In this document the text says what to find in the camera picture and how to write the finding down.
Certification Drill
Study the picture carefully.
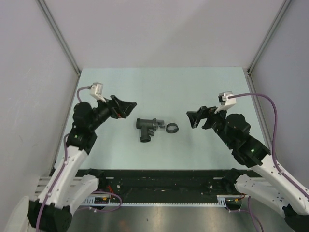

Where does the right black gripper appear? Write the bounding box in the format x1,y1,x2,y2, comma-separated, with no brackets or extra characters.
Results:
186,103,233,147

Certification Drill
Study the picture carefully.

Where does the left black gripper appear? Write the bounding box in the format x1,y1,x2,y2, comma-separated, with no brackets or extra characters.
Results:
89,94,137,131

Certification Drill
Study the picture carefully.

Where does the grey tee pipe fitting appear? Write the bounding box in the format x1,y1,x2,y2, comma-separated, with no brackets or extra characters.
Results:
136,118,158,143

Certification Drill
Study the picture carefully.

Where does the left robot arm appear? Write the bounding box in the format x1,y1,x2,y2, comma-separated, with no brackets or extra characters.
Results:
27,95,137,232

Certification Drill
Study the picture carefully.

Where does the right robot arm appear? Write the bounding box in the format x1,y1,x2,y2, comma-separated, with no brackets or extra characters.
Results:
186,106,309,232

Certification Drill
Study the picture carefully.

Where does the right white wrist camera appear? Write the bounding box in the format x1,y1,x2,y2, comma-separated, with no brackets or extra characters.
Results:
214,91,237,114

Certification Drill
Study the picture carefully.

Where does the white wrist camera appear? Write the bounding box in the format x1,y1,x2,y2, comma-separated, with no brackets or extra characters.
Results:
214,91,237,114
90,83,106,102

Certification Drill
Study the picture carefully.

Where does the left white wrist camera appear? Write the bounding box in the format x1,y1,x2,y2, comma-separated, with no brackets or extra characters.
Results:
90,83,106,102

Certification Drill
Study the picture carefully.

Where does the aluminium side rail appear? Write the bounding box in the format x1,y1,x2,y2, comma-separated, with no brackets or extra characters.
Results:
243,69,278,156

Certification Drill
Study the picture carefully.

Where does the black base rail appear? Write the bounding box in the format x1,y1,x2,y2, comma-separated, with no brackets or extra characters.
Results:
75,169,239,203

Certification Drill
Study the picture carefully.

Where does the slotted cable duct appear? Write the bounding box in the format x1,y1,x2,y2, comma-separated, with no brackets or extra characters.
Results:
80,195,243,208

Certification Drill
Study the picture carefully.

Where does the left aluminium frame post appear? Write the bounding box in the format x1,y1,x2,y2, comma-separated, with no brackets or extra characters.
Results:
35,0,82,77

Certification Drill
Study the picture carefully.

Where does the aluminium frame post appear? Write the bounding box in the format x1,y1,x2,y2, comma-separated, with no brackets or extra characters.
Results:
35,0,82,77
246,0,293,75

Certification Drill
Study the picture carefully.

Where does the right aluminium frame post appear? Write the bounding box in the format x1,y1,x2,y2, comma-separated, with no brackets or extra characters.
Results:
246,0,293,75

